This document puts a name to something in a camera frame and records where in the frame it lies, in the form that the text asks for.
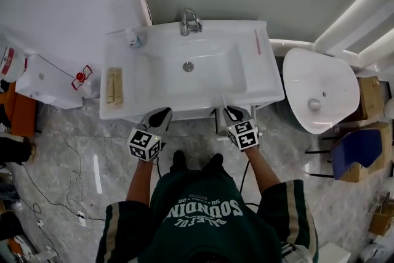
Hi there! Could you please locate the white plastic container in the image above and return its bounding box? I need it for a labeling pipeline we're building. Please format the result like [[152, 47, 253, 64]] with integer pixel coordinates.
[[15, 53, 94, 110]]

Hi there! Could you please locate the person's right leg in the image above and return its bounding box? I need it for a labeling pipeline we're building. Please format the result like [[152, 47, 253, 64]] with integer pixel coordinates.
[[201, 153, 224, 174]]

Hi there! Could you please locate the person's left leg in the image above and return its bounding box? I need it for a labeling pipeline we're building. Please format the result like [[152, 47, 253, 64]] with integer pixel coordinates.
[[169, 150, 187, 174]]

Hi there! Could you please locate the white oval basin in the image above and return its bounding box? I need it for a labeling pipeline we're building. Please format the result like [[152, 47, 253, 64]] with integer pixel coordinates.
[[282, 47, 361, 135]]

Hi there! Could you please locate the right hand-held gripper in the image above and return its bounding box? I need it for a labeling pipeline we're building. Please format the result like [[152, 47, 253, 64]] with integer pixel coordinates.
[[222, 106, 259, 152]]

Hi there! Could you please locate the person's left forearm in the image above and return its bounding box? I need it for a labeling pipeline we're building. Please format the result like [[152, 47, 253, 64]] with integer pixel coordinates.
[[126, 158, 155, 204]]

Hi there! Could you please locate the black bag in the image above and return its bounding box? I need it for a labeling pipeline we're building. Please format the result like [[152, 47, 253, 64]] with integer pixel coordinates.
[[0, 136, 33, 164]]

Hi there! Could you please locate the white square box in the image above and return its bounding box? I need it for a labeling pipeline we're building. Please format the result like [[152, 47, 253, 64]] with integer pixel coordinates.
[[320, 241, 352, 263]]

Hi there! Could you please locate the red and white bow ornament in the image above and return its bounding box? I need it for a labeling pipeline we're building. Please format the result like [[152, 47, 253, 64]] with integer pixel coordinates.
[[71, 64, 94, 91]]

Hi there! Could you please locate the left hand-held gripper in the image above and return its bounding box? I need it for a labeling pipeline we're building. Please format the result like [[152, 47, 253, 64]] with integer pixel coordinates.
[[127, 107, 172, 161]]

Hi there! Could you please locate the chrome faucet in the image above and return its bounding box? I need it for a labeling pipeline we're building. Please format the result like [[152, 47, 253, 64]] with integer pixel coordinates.
[[179, 8, 204, 38]]

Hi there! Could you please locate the open cardboard box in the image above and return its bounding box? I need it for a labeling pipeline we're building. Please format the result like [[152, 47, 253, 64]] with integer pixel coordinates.
[[369, 193, 394, 237]]

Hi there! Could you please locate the person's leg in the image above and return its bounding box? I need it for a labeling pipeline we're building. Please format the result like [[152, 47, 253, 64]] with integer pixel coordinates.
[[169, 150, 187, 174], [201, 153, 224, 174]]

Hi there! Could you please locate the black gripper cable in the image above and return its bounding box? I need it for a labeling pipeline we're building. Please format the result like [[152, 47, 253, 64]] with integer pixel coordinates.
[[239, 160, 251, 192], [153, 156, 163, 179]]

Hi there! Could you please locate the pink toothbrush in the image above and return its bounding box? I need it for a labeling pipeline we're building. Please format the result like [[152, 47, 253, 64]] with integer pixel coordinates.
[[254, 28, 262, 56]]

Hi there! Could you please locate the clear soap pump bottle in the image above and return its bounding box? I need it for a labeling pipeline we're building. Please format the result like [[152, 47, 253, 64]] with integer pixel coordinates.
[[125, 28, 148, 49]]

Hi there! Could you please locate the person's right forearm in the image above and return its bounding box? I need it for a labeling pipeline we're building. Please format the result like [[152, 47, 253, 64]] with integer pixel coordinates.
[[246, 145, 281, 195]]

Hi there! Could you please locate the blue chair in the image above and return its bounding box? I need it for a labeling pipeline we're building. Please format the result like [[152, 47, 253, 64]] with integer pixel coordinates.
[[304, 128, 384, 182]]

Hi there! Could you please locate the white curved pipe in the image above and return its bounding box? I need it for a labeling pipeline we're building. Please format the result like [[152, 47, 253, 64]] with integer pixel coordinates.
[[268, 38, 318, 52]]

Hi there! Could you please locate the green printed shirt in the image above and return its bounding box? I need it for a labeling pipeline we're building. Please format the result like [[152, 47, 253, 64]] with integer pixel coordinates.
[[97, 169, 320, 263]]

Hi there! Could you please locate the white sack red label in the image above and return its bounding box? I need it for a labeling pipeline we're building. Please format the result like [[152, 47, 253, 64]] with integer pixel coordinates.
[[0, 46, 29, 83]]

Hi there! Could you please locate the orange box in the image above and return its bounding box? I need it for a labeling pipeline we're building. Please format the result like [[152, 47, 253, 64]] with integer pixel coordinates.
[[4, 83, 38, 138]]

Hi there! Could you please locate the white sink vanity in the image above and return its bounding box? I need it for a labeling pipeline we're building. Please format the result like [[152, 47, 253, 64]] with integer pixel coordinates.
[[98, 20, 286, 121]]

